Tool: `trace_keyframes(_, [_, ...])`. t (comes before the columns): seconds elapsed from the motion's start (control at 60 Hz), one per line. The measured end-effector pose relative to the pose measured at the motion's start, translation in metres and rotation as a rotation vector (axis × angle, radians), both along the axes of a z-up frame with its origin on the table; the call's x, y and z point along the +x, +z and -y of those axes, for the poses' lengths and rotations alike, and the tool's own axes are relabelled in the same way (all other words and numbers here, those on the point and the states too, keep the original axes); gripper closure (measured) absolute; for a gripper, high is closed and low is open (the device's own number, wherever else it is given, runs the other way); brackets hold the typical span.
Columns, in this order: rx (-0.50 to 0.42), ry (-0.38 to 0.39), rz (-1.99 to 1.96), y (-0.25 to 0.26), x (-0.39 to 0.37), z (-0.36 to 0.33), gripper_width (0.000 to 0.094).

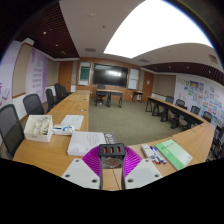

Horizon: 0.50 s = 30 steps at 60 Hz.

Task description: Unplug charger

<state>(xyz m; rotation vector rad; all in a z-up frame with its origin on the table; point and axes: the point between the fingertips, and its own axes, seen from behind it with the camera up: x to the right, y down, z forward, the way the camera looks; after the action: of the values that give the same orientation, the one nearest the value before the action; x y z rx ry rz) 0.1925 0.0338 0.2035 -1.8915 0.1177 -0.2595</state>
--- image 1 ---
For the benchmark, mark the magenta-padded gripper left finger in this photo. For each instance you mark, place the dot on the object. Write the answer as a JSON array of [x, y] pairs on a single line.
[[83, 171]]

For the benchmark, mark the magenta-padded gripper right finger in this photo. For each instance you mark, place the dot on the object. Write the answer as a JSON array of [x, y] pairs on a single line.
[[141, 171]]

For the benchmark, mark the black charger block with sticker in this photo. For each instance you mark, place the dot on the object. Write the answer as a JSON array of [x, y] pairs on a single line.
[[111, 154]]

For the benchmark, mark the red whiteboard marker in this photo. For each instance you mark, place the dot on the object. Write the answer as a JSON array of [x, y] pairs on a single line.
[[153, 156]]

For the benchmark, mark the white whiteboard eraser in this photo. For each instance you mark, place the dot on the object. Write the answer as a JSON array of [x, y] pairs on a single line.
[[146, 151]]

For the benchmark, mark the blue whiteboard marker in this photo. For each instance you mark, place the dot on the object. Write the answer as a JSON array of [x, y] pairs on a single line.
[[160, 156], [157, 156]]

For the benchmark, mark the thick white book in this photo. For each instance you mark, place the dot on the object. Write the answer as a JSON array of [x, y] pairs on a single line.
[[83, 141]]

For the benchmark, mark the green booklet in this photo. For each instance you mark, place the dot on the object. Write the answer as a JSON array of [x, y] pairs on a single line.
[[173, 154]]

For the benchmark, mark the small white and blue box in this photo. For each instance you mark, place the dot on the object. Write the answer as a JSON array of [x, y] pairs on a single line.
[[62, 130]]

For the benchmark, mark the white printed paper sheet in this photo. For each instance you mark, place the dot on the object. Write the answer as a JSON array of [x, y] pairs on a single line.
[[72, 121]]

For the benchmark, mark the white open cardboard box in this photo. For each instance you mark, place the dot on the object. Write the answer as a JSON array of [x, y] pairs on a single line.
[[38, 128]]

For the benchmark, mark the small wooden side desk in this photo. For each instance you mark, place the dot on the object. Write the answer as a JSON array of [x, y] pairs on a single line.
[[137, 92]]

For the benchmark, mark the row of black office chairs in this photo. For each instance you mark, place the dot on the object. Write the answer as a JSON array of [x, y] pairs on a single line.
[[58, 91], [196, 113]]

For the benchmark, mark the black mesh office chair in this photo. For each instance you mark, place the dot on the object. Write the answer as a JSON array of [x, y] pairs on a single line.
[[10, 130], [32, 104]]

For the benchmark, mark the wooden desk with black legs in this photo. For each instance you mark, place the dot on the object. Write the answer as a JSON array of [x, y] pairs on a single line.
[[110, 91]]

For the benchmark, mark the brown wooden door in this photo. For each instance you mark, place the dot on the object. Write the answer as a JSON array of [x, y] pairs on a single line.
[[148, 86], [65, 76]]

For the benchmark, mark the large ceiling light panel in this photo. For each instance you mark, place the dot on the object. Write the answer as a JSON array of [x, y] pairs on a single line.
[[156, 26]]

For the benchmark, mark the white wall board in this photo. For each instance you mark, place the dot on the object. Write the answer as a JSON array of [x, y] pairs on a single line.
[[133, 78]]

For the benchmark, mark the colourful wall posters group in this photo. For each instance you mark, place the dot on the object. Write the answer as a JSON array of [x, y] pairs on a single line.
[[203, 100]]

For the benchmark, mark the green wall board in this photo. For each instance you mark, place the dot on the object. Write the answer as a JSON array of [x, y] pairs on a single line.
[[84, 75]]

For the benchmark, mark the large black wall screen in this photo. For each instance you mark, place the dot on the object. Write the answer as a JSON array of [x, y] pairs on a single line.
[[110, 75]]

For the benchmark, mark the purple wall banner with lettering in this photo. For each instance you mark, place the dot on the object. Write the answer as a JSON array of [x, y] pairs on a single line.
[[8, 73]]

